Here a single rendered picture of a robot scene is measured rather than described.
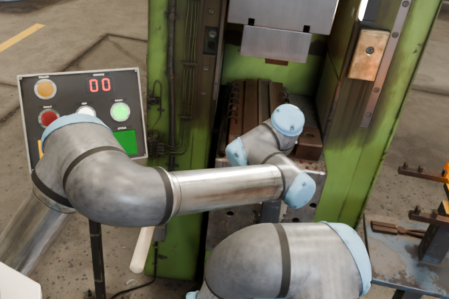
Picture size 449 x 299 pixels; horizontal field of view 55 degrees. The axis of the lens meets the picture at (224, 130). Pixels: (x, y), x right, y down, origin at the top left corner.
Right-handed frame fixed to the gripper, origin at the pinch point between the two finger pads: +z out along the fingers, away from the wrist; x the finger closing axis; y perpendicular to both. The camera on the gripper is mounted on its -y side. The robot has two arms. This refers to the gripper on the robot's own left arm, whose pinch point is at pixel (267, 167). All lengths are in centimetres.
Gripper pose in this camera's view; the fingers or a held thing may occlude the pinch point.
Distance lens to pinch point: 131.7
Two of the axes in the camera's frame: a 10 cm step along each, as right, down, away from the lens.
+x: 9.9, 1.2, 0.0
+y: -1.1, 8.8, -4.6
